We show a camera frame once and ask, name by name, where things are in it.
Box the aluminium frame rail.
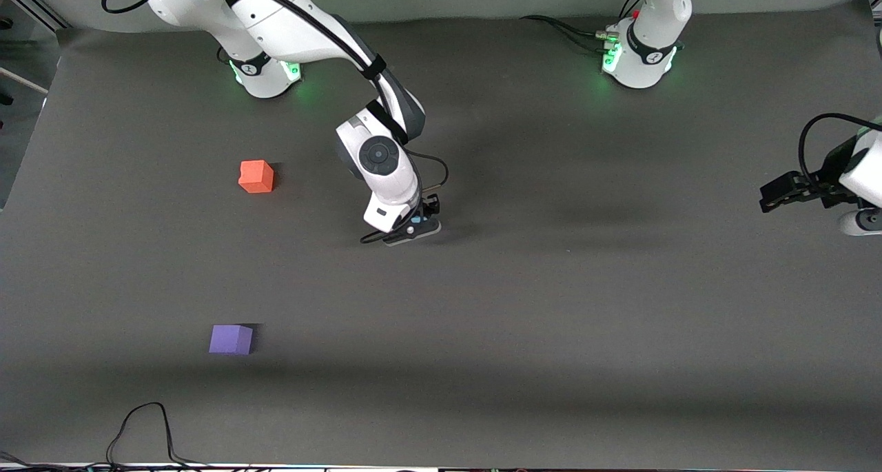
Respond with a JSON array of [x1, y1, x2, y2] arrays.
[[0, 0, 71, 30]]

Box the thin black loose cable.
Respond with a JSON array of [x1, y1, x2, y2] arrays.
[[0, 402, 211, 472]]

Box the orange foam block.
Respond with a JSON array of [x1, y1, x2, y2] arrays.
[[238, 160, 275, 194]]

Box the dark grey table mat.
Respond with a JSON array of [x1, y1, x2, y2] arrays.
[[0, 3, 882, 469]]

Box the purple foam block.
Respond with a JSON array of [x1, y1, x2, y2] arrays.
[[209, 325, 254, 356]]

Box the black left arm base cables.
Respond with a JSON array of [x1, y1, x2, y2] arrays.
[[520, 0, 646, 54]]

